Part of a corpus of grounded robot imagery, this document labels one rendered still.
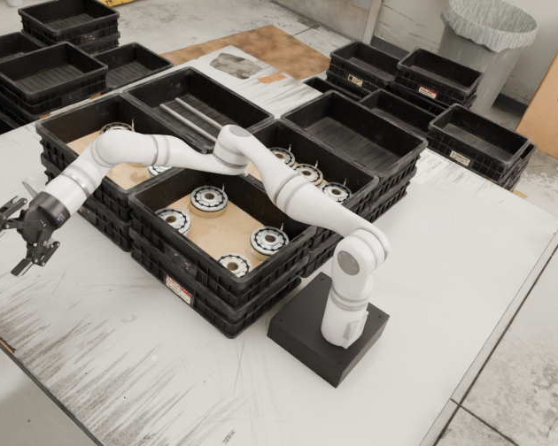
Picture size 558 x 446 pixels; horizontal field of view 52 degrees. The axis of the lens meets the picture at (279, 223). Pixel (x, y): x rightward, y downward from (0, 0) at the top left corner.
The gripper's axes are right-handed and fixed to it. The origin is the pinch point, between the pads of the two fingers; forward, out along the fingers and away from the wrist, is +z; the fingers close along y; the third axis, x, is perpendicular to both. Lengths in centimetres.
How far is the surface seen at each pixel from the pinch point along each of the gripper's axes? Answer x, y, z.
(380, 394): -57, 64, -29
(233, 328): -21, 48, -24
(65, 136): 48, 22, -49
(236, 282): -26.0, 29.9, -27.0
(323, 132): -4, 55, -106
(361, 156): -20, 58, -102
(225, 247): -11, 39, -41
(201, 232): -3, 37, -42
